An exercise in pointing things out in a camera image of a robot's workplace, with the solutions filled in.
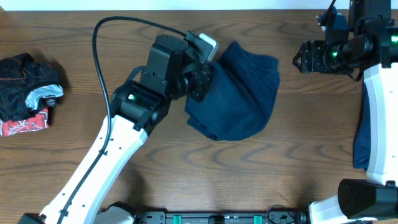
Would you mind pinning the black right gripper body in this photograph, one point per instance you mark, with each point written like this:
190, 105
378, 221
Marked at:
321, 58

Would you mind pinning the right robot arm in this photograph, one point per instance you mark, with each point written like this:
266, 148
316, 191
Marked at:
363, 46

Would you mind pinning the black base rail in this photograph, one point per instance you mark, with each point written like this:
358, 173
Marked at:
278, 216

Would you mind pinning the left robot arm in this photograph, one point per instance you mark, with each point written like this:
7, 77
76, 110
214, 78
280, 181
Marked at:
175, 68

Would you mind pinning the black patterned folded garment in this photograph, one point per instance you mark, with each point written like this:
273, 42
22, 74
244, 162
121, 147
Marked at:
27, 87

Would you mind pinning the navy blue garment pile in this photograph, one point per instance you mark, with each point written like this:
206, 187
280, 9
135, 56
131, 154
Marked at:
362, 141

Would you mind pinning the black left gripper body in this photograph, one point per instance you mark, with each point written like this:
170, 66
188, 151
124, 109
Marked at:
201, 83

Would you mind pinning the red patterned folded garment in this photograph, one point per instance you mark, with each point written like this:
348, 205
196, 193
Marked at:
36, 123

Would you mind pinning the navy blue shorts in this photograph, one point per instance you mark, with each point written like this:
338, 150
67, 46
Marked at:
241, 98

